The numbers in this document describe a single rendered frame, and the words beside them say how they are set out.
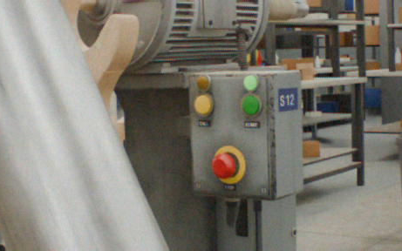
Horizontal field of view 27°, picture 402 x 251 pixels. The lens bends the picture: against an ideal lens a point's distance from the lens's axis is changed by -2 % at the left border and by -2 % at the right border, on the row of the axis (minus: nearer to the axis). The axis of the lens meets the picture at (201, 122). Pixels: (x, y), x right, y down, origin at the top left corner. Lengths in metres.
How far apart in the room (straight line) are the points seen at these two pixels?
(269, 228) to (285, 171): 0.28
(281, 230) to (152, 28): 0.47
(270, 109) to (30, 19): 0.78
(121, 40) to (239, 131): 0.24
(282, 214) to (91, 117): 1.13
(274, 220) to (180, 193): 0.19
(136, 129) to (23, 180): 1.16
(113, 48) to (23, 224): 0.75
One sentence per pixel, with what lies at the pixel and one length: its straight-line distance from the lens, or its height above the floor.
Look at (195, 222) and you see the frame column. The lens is 1.64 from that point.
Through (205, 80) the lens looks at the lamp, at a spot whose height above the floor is 1.11.
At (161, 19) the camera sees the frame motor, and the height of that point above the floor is 1.21.
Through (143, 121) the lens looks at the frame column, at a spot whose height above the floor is 1.02.
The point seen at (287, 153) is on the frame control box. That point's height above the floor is 0.99.
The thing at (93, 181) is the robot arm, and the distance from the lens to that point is 0.54.
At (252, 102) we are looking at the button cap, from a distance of 1.33.
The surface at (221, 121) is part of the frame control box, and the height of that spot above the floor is 1.04.
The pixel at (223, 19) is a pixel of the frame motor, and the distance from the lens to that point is 1.59.
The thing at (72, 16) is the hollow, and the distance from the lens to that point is 1.37.
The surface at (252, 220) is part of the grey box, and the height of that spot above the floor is 0.84.
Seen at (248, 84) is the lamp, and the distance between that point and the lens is 1.33.
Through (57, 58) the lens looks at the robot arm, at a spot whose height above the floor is 1.15.
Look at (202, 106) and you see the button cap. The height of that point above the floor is 1.07.
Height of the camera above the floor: 1.16
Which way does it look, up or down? 5 degrees down
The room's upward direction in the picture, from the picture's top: 2 degrees counter-clockwise
